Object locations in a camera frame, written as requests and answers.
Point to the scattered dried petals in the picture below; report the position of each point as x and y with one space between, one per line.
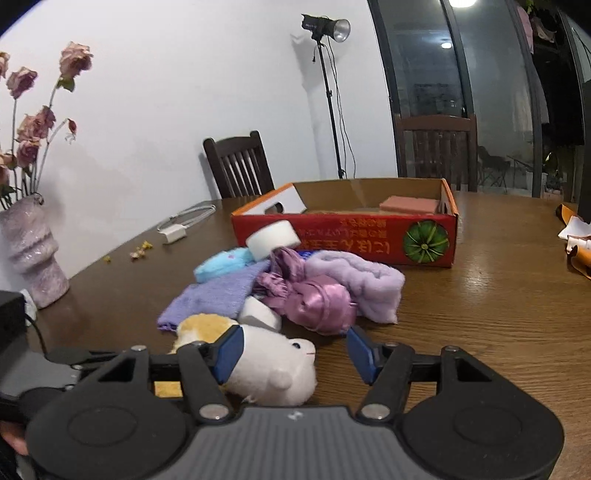
138 251

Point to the red cardboard box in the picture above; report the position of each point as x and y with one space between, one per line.
364 240

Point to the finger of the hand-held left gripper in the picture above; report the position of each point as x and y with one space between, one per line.
78 356

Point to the small blue cloth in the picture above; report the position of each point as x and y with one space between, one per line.
304 253

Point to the dried pink roses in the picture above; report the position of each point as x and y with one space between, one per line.
34 124

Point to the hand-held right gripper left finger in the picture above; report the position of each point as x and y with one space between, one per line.
228 353

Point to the lavender fluffy towel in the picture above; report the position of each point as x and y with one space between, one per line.
364 284

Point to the purple satin cloth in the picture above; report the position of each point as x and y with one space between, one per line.
309 295

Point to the person's left hand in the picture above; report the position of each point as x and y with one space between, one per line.
11 438

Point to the orange and white papers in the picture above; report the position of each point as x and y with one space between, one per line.
577 240

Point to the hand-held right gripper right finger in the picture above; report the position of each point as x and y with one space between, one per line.
362 355

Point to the blue plush toy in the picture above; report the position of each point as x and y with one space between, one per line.
221 265

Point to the pale purple vase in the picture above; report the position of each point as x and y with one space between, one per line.
32 258

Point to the white and yellow plush toy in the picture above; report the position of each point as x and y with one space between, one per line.
272 360

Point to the hanging pink clothes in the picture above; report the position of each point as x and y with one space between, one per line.
535 21

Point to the glass sliding door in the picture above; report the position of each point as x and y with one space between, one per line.
429 69

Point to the studio light on stand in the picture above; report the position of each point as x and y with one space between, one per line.
330 83

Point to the purple knitted cloth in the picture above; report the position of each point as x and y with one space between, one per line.
212 295

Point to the white foam cylinder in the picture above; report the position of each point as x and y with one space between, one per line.
272 239

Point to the dark wooden chair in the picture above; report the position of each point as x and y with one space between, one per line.
436 152
240 166

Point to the white sponge block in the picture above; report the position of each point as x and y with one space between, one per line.
258 314

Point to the pink sponge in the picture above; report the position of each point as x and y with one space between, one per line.
408 205

